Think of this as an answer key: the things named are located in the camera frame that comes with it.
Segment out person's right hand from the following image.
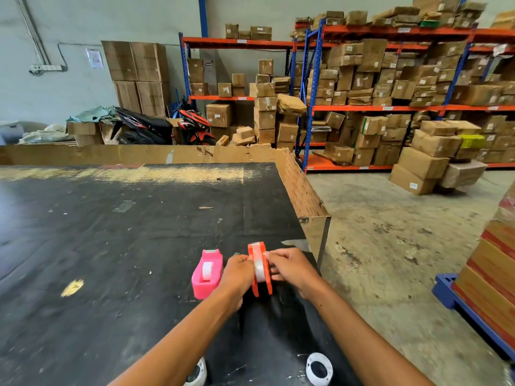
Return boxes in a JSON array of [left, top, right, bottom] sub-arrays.
[[266, 248, 325, 300]]

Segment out person's left hand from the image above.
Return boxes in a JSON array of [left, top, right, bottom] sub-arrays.
[[217, 254, 255, 314]]

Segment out orange tape dispenser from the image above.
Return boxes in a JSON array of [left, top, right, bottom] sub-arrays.
[[247, 242, 274, 298]]

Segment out person's right forearm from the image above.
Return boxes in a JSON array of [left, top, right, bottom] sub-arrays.
[[300, 277, 436, 386]]

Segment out person's left forearm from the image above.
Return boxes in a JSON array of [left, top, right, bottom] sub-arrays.
[[108, 292, 243, 386]]

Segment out pink tape dispenser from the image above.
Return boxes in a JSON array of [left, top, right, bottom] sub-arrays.
[[192, 249, 224, 300]]

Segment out white tape roll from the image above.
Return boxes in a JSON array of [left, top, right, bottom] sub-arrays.
[[184, 357, 208, 386], [305, 352, 334, 386]]

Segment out red and black motorcycle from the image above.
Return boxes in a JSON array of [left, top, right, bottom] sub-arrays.
[[172, 100, 216, 146]]

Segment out cardboard boxes on narrow rack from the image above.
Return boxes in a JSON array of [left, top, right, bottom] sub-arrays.
[[187, 23, 308, 151]]

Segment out blue plastic pallet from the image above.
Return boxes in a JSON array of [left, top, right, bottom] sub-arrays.
[[432, 273, 515, 363]]

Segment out yellow paper scrap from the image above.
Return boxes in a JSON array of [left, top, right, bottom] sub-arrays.
[[60, 279, 84, 298]]

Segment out wide blue orange shelving rack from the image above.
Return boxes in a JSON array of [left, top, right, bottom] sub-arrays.
[[295, 18, 515, 174]]

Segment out large brown cardboard box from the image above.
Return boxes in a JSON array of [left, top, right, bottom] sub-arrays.
[[101, 40, 138, 82], [113, 80, 142, 114], [130, 42, 170, 83], [136, 81, 171, 118]]

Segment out floor pile of cardboard boxes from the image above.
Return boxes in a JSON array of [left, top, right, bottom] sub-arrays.
[[389, 120, 488, 196]]

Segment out cardboard boxes on wide rack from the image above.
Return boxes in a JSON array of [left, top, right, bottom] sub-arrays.
[[290, 0, 515, 167]]

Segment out low brown cardboard box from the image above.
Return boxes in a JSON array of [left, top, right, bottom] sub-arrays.
[[67, 121, 104, 147]]

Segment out green tarp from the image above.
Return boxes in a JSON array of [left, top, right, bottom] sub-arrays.
[[66, 106, 118, 124]]

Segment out red striped boxes stack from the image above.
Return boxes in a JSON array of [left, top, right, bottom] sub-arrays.
[[451, 181, 515, 350]]

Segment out narrow blue orange shelving rack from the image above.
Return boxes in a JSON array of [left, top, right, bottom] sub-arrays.
[[179, 32, 299, 150]]

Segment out white sacks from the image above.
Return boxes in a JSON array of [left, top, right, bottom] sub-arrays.
[[18, 124, 75, 144]]

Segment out blue steel pillar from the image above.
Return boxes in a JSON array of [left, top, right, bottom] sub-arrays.
[[197, 0, 209, 38]]

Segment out white paper notice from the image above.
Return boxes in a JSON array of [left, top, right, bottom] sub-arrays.
[[86, 47, 105, 70]]

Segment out cardboard table edge wall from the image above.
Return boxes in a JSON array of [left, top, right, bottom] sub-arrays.
[[0, 144, 332, 270]]

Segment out grey wall conduit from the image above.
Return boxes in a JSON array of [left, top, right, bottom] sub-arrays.
[[13, 0, 52, 67]]

